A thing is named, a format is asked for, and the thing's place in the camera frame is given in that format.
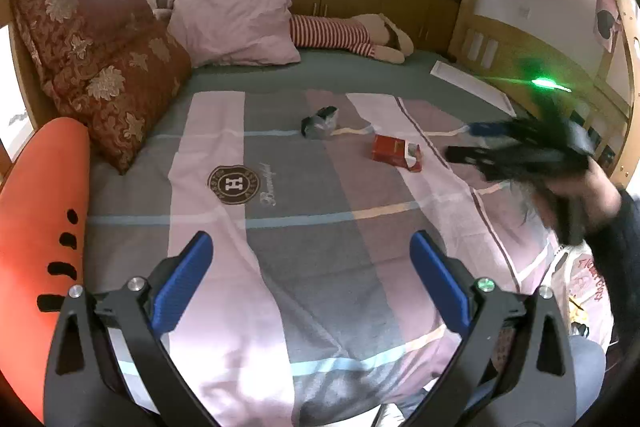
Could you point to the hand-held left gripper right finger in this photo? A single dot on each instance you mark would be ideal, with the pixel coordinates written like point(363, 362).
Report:
point(440, 282)

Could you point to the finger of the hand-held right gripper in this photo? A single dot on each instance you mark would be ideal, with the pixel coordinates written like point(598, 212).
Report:
point(472, 156)
point(492, 129)

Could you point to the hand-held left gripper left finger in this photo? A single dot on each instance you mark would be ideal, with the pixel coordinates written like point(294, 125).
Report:
point(182, 287)

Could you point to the white printed plastic bag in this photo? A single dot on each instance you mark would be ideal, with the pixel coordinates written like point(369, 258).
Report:
point(582, 287)

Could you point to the person's right forearm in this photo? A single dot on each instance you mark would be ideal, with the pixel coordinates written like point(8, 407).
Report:
point(622, 267)

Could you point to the person's right hand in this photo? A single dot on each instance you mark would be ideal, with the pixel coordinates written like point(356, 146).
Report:
point(597, 197)

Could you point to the white flat board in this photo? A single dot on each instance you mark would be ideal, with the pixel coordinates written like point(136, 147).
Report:
point(470, 84)

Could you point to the red cigarette box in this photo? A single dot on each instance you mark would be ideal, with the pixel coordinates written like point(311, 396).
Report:
point(390, 151)

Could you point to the pink grey striped quilt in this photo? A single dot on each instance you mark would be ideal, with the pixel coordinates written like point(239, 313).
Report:
point(300, 217)

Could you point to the grey crumpled plastic bag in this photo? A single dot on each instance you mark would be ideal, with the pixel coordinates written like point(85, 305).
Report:
point(320, 124)

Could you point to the orange face cushion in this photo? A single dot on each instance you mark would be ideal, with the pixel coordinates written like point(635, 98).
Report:
point(37, 217)

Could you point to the person's leg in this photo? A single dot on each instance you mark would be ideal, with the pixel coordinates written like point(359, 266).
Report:
point(575, 382)

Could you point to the striped plush doll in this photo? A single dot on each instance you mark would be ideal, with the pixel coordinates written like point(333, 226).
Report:
point(340, 32)

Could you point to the brown floral pillow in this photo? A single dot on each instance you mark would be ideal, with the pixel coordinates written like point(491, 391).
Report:
point(65, 17)
point(120, 92)

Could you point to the green bed sheet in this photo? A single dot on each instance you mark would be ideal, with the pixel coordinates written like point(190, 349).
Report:
point(280, 77)

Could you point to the pink pillow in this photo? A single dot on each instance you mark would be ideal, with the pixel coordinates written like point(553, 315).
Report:
point(235, 27)

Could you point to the pink wall poster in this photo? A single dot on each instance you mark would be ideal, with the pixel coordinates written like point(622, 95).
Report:
point(607, 14)

